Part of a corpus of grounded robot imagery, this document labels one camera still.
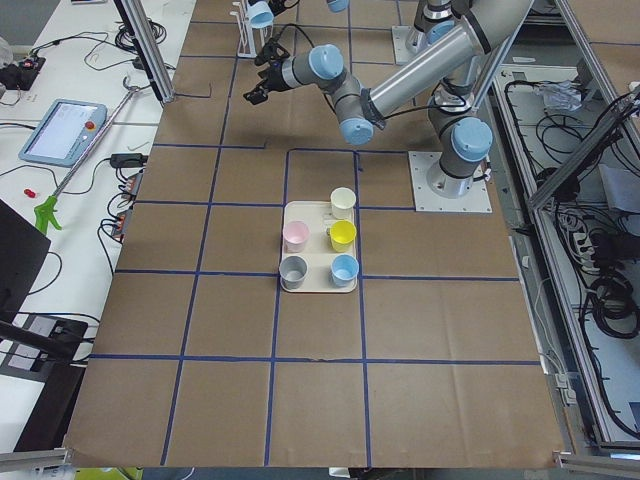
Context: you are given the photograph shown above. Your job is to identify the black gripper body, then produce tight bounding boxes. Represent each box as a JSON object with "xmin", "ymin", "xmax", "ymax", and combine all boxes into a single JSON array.
[{"xmin": 243, "ymin": 38, "xmax": 290, "ymax": 105}]

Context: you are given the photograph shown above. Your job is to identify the light blue cup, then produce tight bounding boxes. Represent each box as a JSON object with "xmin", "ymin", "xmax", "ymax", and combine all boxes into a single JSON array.
[
  {"xmin": 330, "ymin": 254, "xmax": 359, "ymax": 287},
  {"xmin": 247, "ymin": 0, "xmax": 274, "ymax": 29}
]

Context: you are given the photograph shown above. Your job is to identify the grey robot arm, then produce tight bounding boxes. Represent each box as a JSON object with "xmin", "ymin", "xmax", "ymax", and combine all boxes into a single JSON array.
[
  {"xmin": 244, "ymin": 1, "xmax": 531, "ymax": 199},
  {"xmin": 392, "ymin": 1, "xmax": 479, "ymax": 66}
]

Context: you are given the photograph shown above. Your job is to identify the cream white cup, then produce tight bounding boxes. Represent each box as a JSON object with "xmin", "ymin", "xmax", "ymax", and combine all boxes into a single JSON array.
[{"xmin": 330, "ymin": 187, "xmax": 356, "ymax": 219}]

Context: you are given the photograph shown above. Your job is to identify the pink cup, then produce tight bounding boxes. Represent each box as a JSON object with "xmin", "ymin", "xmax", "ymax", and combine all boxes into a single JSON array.
[{"xmin": 282, "ymin": 221, "xmax": 310, "ymax": 253}]

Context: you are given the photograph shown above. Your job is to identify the yellow cup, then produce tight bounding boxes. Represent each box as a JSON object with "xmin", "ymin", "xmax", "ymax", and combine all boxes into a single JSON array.
[{"xmin": 329, "ymin": 220, "xmax": 357, "ymax": 253}]

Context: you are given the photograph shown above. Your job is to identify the grey cup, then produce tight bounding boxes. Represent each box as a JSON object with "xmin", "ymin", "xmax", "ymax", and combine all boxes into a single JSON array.
[{"xmin": 279, "ymin": 255, "xmax": 308, "ymax": 291}]

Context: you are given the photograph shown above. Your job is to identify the cream plastic tray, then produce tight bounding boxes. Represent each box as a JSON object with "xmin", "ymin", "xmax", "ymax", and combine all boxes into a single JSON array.
[{"xmin": 281, "ymin": 201, "xmax": 358, "ymax": 294}]

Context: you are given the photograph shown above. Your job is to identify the black power adapter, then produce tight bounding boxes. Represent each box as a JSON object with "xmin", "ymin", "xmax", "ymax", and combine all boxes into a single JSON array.
[{"xmin": 109, "ymin": 153, "xmax": 148, "ymax": 169}]

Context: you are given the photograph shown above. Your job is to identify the blue teach pendant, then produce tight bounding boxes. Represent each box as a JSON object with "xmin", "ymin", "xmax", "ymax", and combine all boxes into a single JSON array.
[{"xmin": 18, "ymin": 99, "xmax": 107, "ymax": 168}]

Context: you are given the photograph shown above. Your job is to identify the white wire cup rack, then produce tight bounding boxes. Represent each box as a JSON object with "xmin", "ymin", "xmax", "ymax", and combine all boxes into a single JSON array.
[{"xmin": 229, "ymin": 0, "xmax": 274, "ymax": 59}]

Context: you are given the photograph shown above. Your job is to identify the aluminium frame post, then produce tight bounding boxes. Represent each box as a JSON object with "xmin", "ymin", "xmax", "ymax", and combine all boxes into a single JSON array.
[{"xmin": 114, "ymin": 0, "xmax": 175, "ymax": 105}]

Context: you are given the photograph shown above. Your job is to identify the green handled reach grabber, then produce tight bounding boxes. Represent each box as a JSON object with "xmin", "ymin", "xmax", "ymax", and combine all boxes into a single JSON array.
[{"xmin": 34, "ymin": 75, "xmax": 148, "ymax": 235}]

